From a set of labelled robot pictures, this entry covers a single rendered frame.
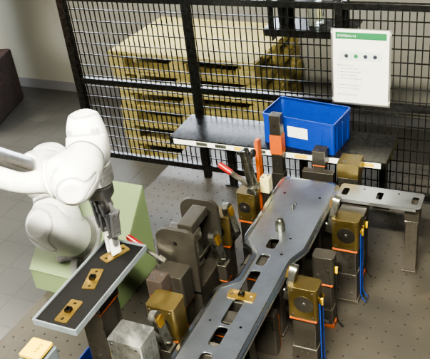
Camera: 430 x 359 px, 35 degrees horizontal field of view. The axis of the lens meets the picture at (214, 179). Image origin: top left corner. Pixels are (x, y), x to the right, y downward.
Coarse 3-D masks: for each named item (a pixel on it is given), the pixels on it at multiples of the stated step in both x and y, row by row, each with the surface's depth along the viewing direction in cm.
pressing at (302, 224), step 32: (288, 192) 243; (320, 192) 241; (256, 224) 228; (288, 224) 226; (320, 224) 225; (256, 256) 214; (288, 256) 212; (224, 288) 202; (256, 288) 201; (256, 320) 190; (192, 352) 182; (224, 352) 181
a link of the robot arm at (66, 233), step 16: (32, 208) 234; (48, 208) 227; (64, 208) 230; (32, 224) 226; (48, 224) 224; (64, 224) 227; (80, 224) 235; (32, 240) 227; (48, 240) 225; (64, 240) 228; (80, 240) 235
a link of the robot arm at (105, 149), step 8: (80, 112) 172; (88, 112) 172; (96, 112) 173; (72, 120) 170; (80, 120) 169; (88, 120) 170; (96, 120) 171; (72, 128) 170; (80, 128) 169; (88, 128) 170; (96, 128) 171; (104, 128) 174; (72, 136) 171; (80, 136) 170; (88, 136) 170; (96, 136) 171; (104, 136) 173; (96, 144) 169; (104, 144) 172; (104, 152) 171; (104, 160) 171; (104, 168) 177
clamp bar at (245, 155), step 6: (240, 150) 229; (246, 150) 230; (252, 150) 228; (240, 156) 229; (246, 156) 229; (252, 156) 228; (246, 162) 229; (246, 168) 231; (252, 168) 233; (246, 174) 232; (252, 174) 234; (246, 180) 234; (252, 180) 233; (252, 186) 234
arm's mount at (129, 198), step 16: (128, 192) 247; (80, 208) 253; (128, 208) 245; (144, 208) 249; (128, 224) 243; (144, 224) 251; (144, 240) 253; (48, 256) 253; (144, 256) 254; (32, 272) 256; (48, 272) 251; (64, 272) 249; (144, 272) 256; (48, 288) 257; (128, 288) 247
